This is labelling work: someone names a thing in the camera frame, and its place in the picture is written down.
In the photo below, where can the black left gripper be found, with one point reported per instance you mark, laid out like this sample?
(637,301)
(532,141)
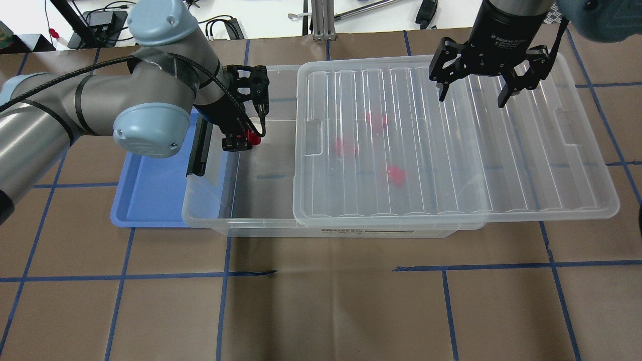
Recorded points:
(222,113)

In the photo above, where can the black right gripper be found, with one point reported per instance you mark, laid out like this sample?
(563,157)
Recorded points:
(509,25)

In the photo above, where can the red block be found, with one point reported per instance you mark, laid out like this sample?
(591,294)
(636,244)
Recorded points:
(377,123)
(396,175)
(252,138)
(344,148)

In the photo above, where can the clear plastic box lid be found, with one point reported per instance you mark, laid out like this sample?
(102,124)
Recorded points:
(467,160)

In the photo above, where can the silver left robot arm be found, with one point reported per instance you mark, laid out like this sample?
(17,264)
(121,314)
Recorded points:
(143,100)

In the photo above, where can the clear plastic storage box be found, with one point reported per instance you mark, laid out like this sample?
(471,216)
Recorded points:
(249,193)

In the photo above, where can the blue plastic tray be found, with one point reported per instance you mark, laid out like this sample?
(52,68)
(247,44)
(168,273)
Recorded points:
(151,190)

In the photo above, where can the black power adapter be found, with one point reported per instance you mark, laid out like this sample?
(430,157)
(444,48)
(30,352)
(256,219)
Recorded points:
(426,13)

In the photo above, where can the long metal rod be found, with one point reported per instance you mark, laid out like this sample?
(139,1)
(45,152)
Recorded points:
(363,9)

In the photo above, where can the black monitor stand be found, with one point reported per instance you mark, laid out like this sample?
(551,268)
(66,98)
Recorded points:
(97,28)

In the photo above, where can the aluminium frame post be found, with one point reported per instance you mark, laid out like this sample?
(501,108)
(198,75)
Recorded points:
(323,20)

